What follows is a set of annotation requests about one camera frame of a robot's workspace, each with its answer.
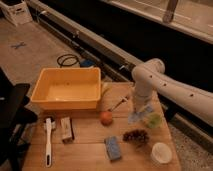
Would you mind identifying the light blue towel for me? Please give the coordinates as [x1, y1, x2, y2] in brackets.
[128, 105, 154, 123]

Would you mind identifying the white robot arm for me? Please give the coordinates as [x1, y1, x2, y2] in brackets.
[131, 58, 213, 126]

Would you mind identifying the green plastic cup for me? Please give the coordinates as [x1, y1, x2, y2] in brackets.
[147, 113, 162, 129]

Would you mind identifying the blue floor object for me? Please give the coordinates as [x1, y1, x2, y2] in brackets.
[80, 59, 95, 67]

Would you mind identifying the orange fruit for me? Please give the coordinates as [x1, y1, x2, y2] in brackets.
[100, 111, 113, 126]

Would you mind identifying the yellow plastic tub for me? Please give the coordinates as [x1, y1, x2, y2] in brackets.
[31, 67, 101, 110]

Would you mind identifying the small cardboard box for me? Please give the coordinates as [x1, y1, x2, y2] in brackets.
[60, 117, 74, 143]

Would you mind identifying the bunch of dark grapes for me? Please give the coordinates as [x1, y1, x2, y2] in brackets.
[123, 129, 149, 144]

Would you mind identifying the blue sponge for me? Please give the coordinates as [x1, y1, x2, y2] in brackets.
[104, 136, 121, 161]

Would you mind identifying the white dish brush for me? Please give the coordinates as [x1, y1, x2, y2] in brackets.
[45, 117, 55, 167]

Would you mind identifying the white bowl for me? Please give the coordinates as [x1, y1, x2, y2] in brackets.
[150, 142, 172, 164]

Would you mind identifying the black chair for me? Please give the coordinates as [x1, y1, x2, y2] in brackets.
[0, 67, 38, 171]

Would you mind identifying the white storage box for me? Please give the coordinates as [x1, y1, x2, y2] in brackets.
[0, 0, 32, 26]

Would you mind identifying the black coiled cable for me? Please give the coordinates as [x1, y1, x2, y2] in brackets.
[56, 53, 81, 68]

